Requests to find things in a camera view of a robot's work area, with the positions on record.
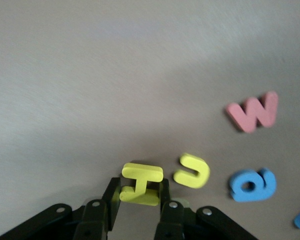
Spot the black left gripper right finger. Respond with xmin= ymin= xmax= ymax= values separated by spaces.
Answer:
xmin=154 ymin=178 xmax=260 ymax=240

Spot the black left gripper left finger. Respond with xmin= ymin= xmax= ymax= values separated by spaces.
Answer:
xmin=0 ymin=176 xmax=122 ymax=240

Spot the yellow capital letter H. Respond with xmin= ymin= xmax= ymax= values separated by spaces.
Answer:
xmin=119 ymin=162 xmax=164 ymax=207

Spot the blue small letter a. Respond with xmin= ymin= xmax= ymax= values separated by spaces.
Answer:
xmin=227 ymin=167 xmax=277 ymax=203

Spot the red small letter w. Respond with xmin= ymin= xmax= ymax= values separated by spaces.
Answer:
xmin=224 ymin=91 xmax=279 ymax=134

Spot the yellow small letter u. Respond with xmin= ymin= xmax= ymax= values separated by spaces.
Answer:
xmin=173 ymin=152 xmax=211 ymax=190

